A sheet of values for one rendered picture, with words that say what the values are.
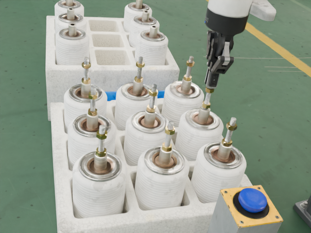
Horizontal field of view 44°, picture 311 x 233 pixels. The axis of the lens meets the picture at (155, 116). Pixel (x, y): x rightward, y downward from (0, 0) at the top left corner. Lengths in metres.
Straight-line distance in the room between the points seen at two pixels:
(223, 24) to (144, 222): 0.37
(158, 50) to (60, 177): 0.54
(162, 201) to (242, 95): 0.83
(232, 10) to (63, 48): 0.57
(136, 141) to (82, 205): 0.17
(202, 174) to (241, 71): 0.94
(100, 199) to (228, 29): 0.37
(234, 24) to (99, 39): 0.72
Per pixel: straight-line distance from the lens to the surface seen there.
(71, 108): 0.85
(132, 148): 0.79
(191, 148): 0.83
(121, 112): 0.88
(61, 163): 0.80
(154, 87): 0.75
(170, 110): 0.91
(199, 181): 0.76
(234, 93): 1.47
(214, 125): 0.82
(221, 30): 0.70
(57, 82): 1.13
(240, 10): 0.69
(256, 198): 0.58
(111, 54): 1.24
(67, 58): 1.13
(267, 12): 0.70
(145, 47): 1.15
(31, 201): 0.98
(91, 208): 0.70
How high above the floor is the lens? 0.72
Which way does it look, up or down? 35 degrees down
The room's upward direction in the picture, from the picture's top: 8 degrees clockwise
